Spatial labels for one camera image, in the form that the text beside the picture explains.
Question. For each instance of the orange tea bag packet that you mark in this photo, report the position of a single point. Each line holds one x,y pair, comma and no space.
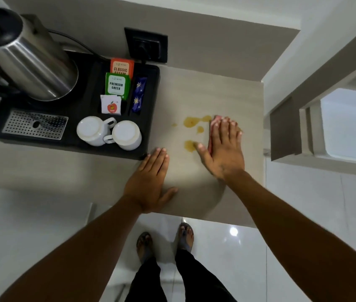
122,67

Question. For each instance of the yellow liquid spill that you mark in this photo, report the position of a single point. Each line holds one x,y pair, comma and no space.
192,132

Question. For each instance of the green tea bag packet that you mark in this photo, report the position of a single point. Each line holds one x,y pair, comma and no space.
116,86

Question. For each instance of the person's right thumb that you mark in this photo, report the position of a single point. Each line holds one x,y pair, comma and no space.
204,154

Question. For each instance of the person's left leg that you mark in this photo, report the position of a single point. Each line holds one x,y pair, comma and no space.
148,279

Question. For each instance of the pink cleaning cloth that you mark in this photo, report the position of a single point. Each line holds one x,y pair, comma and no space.
212,130

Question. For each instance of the person's right hand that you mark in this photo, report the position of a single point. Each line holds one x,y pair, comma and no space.
225,154

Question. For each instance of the black serving tray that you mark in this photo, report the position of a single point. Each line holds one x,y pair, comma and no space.
80,103

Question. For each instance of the person's left thumb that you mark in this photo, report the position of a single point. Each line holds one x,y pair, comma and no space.
168,194

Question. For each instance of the white window frame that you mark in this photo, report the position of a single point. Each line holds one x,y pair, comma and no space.
338,128

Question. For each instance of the person's left middle finger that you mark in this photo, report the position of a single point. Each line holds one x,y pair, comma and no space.
159,160

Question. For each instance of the person's right middle finger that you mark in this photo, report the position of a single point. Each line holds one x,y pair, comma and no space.
224,130

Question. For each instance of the person's sandal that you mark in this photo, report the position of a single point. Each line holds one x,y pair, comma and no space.
185,237
144,245

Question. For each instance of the person's right forearm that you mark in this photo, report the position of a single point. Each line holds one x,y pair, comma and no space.
303,239

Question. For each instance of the person's right little finger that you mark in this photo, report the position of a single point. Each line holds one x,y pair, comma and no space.
239,139

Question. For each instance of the person's left sandal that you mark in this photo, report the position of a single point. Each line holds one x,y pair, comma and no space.
144,245

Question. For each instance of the white tea bag packet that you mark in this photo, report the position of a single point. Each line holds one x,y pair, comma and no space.
111,104

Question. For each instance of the person's right sandal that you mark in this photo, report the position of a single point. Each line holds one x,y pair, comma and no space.
185,237

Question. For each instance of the person's right leg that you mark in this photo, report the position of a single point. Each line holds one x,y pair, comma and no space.
201,279

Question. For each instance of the person's left hand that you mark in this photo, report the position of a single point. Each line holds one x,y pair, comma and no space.
148,185

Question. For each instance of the black wall socket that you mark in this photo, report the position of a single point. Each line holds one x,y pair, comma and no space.
145,45

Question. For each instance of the perforated metal drip grate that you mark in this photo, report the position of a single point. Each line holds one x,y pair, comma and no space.
34,124

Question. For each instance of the person's left forearm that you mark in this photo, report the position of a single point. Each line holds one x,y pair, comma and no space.
71,257

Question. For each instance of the person's leg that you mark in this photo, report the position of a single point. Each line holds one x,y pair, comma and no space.
201,279
148,279

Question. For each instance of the person's left little finger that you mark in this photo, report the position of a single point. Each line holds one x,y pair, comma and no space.
144,162

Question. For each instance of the blue sachet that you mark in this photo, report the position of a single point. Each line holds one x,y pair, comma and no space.
137,103
140,85

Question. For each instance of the white ceramic cup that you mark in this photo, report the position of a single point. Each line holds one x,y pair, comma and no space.
93,130
125,135

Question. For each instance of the stainless steel electric kettle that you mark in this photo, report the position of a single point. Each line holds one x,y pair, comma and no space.
23,53

